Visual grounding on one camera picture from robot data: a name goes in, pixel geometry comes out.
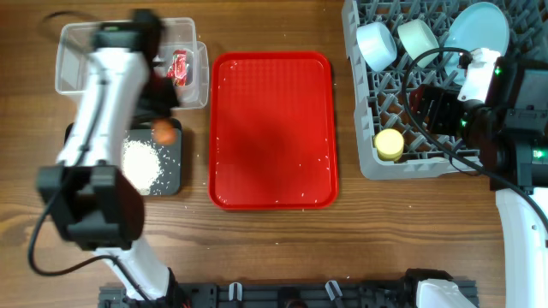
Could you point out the grey dishwasher rack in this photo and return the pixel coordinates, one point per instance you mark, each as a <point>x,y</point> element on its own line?
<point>378,104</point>

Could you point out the white rice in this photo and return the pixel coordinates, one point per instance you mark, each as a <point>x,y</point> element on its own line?
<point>151,168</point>

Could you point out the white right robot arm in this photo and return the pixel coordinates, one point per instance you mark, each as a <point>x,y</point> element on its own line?
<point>515,161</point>

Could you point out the red snack wrapper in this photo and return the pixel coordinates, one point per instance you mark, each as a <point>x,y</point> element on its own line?
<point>179,69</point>

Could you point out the black waste tray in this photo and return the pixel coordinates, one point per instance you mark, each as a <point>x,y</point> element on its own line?
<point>106,180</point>

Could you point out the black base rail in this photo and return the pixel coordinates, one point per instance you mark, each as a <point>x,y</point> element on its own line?
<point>382,294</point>

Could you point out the light blue plate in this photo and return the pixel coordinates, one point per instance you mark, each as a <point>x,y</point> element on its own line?
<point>481,25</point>

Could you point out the green bowl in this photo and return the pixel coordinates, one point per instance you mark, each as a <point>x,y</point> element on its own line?
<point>417,38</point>

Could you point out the orange carrot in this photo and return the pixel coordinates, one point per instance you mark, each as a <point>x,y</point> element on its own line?
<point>163,132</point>

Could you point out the blue bowl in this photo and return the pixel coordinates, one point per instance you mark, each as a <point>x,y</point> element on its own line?
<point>376,45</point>

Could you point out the yellow cup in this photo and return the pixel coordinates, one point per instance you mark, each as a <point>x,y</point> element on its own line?
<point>389,144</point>

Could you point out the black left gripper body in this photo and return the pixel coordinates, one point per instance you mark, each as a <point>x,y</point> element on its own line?
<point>161,97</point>

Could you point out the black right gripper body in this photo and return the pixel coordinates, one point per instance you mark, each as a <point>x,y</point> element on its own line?
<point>448,116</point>

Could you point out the red serving tray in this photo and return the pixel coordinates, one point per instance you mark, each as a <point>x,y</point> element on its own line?
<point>272,132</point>

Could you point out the clear plastic waste bin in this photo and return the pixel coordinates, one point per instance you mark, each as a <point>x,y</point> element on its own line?
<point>179,34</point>

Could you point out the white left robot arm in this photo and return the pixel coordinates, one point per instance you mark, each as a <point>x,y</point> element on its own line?
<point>121,60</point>

